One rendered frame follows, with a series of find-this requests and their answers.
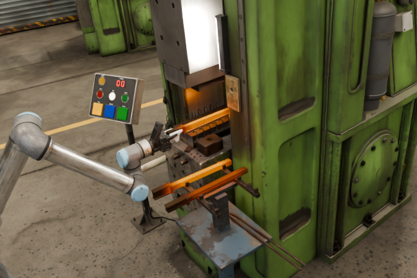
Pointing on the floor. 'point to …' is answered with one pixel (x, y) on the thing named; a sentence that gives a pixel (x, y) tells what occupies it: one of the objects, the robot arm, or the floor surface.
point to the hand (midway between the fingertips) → (179, 129)
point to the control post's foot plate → (139, 223)
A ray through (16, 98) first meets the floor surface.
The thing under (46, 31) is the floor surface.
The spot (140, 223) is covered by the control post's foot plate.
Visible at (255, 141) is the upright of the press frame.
